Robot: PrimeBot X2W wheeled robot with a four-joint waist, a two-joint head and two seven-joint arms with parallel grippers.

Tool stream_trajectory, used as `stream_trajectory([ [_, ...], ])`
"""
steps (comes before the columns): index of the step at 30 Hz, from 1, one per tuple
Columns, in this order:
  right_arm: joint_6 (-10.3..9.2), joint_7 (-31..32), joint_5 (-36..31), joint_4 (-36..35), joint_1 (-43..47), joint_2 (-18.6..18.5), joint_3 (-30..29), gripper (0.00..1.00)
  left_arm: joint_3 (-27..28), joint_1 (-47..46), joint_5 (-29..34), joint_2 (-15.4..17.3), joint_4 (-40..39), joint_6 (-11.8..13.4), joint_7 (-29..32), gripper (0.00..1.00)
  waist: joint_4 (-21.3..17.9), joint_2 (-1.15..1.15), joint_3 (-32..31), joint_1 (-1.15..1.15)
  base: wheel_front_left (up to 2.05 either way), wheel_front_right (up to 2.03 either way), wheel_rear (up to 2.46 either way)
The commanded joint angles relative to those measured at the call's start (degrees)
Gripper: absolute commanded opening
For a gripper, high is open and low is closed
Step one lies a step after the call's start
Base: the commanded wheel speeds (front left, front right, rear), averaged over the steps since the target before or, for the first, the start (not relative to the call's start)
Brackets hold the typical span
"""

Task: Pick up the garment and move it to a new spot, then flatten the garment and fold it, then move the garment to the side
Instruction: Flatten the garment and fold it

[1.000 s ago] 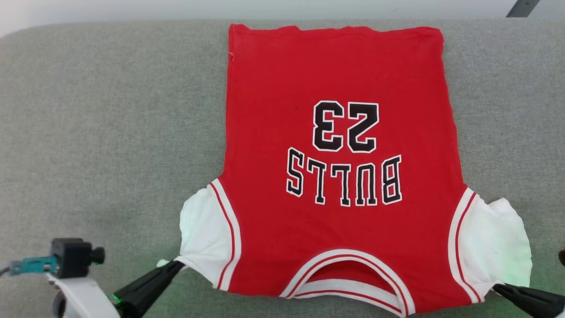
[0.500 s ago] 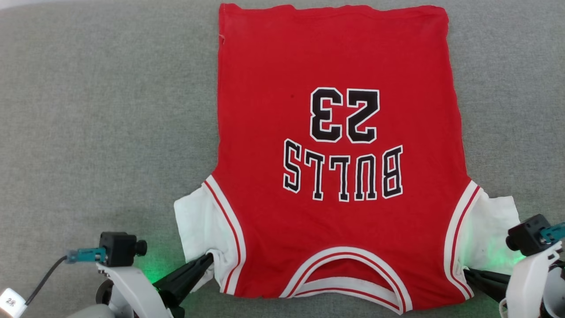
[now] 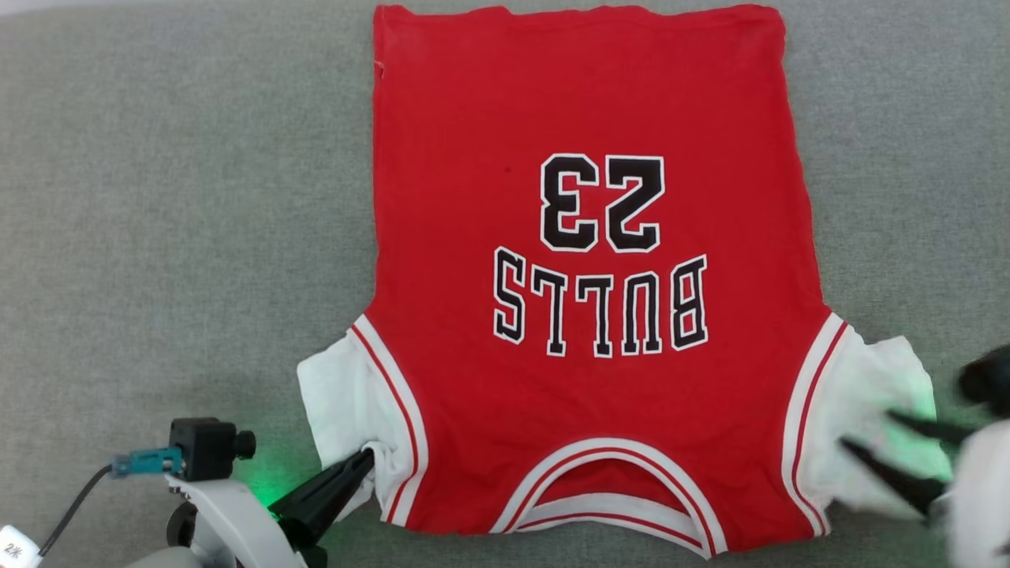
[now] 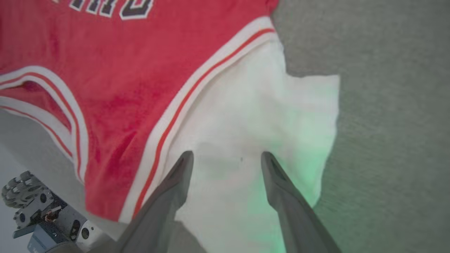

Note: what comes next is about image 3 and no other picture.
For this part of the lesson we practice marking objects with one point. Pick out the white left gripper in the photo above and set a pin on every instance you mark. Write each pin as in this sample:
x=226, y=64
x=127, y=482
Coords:
x=237, y=528

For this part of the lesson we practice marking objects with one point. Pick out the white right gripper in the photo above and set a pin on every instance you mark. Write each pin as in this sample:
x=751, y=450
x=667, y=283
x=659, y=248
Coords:
x=982, y=505

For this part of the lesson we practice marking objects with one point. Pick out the red Bulls 23 jersey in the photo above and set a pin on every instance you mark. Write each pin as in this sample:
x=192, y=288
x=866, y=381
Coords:
x=584, y=394

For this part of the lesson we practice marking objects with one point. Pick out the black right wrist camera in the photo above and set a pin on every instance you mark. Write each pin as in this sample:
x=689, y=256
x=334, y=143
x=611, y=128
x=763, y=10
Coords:
x=988, y=383

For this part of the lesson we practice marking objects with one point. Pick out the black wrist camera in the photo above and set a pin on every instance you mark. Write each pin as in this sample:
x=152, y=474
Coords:
x=988, y=383
x=203, y=448

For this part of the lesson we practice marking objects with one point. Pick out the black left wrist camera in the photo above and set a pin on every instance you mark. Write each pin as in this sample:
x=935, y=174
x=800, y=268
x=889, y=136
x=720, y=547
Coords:
x=203, y=448

